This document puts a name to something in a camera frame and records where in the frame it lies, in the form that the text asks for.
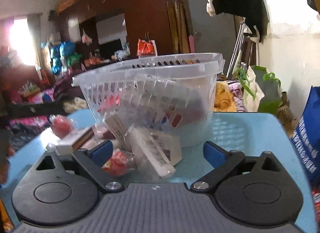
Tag red ball in plastic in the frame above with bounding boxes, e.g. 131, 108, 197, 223
102, 148, 136, 178

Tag blue shopping bag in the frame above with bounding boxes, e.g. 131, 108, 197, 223
291, 87, 320, 187

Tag orange floral blanket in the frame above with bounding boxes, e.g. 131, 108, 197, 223
214, 81, 238, 112

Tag white barcode box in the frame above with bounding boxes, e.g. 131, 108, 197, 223
125, 125, 176, 181

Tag green white tote bag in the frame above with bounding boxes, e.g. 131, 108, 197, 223
236, 65, 281, 115

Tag orange white plastic bag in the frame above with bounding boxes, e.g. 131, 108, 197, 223
137, 39, 158, 57

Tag white plastic basket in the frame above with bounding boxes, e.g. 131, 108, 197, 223
73, 52, 225, 147

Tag dark wooden wardrobe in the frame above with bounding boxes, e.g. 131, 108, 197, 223
54, 0, 174, 60

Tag grey door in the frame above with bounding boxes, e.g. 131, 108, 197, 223
188, 0, 236, 74

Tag metal crutches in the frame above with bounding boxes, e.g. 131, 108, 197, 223
226, 18, 246, 78

